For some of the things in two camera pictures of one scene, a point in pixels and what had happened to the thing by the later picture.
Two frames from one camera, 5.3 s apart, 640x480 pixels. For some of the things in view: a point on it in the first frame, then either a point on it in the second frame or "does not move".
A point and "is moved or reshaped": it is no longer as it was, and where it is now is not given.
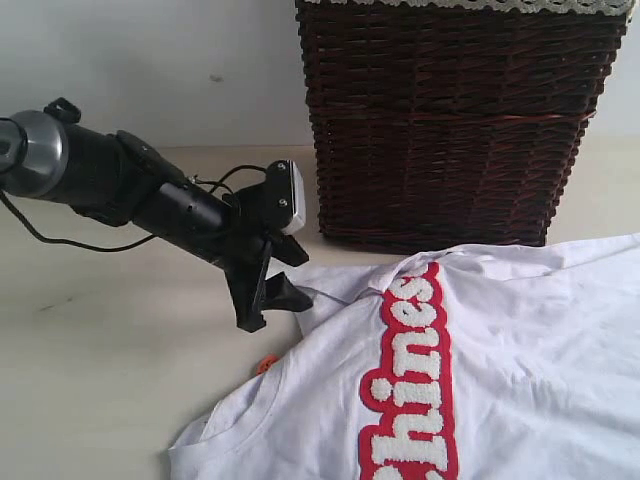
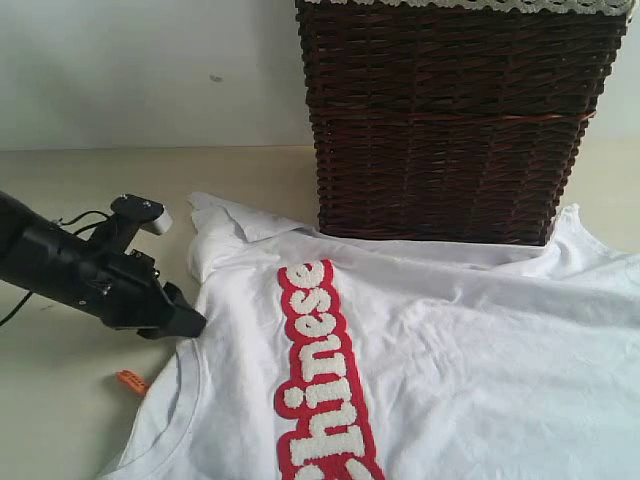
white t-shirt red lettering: x=486 y=361 is moved or reshaped
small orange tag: x=266 y=363 to x=133 y=381
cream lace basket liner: x=625 y=7 does not move
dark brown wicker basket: x=439 y=131 does not move
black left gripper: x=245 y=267 to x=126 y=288
